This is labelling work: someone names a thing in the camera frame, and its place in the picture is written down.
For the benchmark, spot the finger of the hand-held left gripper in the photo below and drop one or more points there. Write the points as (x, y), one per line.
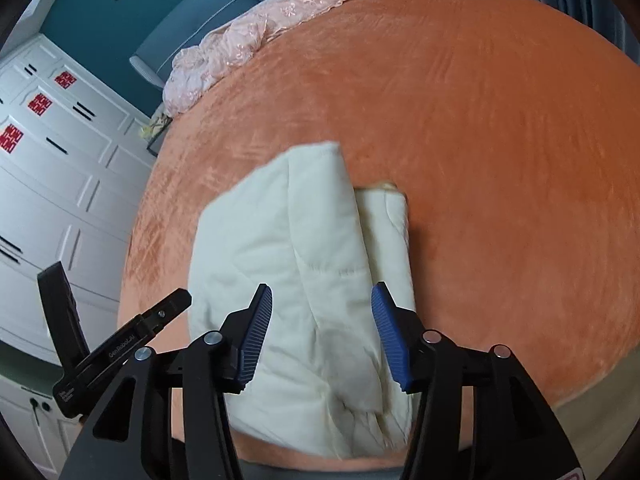
(170, 307)

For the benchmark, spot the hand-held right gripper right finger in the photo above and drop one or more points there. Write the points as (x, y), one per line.
(390, 340)

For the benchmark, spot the white panelled wardrobe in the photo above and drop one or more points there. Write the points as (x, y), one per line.
(60, 200)

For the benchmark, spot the grey pleated curtain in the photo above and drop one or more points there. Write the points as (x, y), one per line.
(575, 0)

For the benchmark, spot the dark bedside basket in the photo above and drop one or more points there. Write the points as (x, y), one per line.
(156, 132)

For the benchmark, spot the red paper wardrobe sticker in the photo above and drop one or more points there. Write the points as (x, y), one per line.
(10, 138)
(65, 79)
(40, 103)

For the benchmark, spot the cream padded jacket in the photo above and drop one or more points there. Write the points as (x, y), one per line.
(280, 240)

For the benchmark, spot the pink lace quilt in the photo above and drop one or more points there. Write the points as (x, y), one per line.
(240, 40)

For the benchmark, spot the orange bed blanket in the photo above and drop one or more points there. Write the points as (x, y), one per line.
(490, 160)

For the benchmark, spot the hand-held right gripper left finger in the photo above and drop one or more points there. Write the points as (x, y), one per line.
(255, 340)

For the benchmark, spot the blue upholstered headboard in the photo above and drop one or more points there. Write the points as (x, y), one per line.
(210, 5)

